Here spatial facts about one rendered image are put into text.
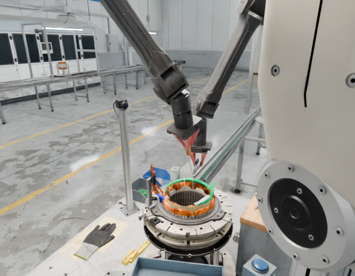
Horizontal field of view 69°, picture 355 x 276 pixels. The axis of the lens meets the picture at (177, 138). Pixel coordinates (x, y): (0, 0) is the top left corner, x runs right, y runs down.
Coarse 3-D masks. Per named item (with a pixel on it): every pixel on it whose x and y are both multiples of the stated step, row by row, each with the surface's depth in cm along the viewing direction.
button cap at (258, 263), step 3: (255, 261) 76; (258, 261) 75; (261, 261) 75; (264, 261) 76; (255, 264) 74; (258, 264) 74; (261, 264) 74; (264, 264) 74; (255, 267) 74; (258, 267) 74; (261, 267) 73; (264, 267) 74; (258, 270) 73; (261, 270) 73; (264, 270) 73
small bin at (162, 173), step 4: (156, 168) 172; (160, 168) 172; (148, 172) 169; (156, 172) 174; (160, 172) 172; (164, 172) 170; (168, 172) 169; (144, 176) 162; (148, 176) 169; (156, 176) 174; (160, 176) 173; (164, 176) 171; (168, 176) 170; (156, 180) 158; (164, 180) 171; (168, 180) 171; (160, 184) 158; (164, 184) 166
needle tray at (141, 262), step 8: (136, 264) 73; (144, 264) 75; (152, 264) 75; (160, 264) 74; (168, 264) 74; (176, 264) 73; (184, 264) 73; (192, 264) 72; (200, 264) 72; (208, 264) 72; (136, 272) 73; (144, 272) 74; (152, 272) 74; (160, 272) 74; (168, 272) 74; (176, 272) 74; (184, 272) 74; (192, 272) 73; (200, 272) 73; (208, 272) 72; (216, 272) 72
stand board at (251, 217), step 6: (252, 198) 102; (252, 204) 98; (246, 210) 95; (252, 210) 95; (258, 210) 95; (246, 216) 92; (252, 216) 92; (258, 216) 92; (240, 222) 92; (246, 222) 91; (252, 222) 89; (258, 222) 89; (258, 228) 89; (264, 228) 87
